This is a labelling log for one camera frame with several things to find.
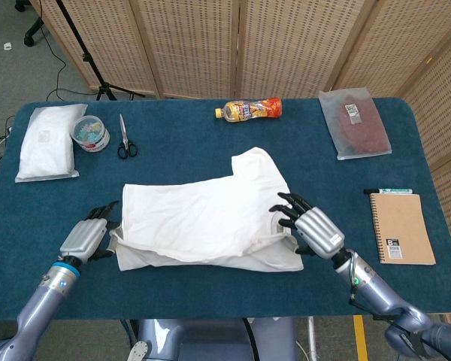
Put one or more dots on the clear bag brown contents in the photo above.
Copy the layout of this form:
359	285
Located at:
357	128

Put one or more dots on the rattan folding screen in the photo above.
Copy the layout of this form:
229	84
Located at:
248	45

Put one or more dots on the white paper scrap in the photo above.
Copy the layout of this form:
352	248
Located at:
8	46

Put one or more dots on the brown spiral notebook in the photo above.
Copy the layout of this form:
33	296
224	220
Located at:
402	229

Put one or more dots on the green white marker pen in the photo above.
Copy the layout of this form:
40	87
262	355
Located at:
389	190

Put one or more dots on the white metal pole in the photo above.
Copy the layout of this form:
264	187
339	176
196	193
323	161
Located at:
312	338

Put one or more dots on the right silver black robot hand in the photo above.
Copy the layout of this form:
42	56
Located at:
319	231

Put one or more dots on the white T-shirt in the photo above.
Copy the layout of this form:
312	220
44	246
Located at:
203	218

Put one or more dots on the black tripod stand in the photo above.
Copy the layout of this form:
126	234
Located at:
94	67

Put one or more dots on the clear jar of coloured clips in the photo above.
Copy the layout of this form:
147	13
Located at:
90	133

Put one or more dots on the black office chair base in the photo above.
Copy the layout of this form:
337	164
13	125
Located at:
32	30

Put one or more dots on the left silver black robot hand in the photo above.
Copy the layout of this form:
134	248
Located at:
84	238

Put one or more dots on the orange yellow drink bottle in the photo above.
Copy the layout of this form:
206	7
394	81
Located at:
252	109

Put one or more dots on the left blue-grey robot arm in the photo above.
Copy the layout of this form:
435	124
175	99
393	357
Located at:
41	304

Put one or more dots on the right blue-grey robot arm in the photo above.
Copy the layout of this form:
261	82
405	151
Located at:
383	297

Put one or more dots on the blue-grey robot torso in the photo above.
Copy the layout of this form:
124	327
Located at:
210	340

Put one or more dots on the white plastic bag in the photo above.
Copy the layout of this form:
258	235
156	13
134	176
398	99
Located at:
47	146

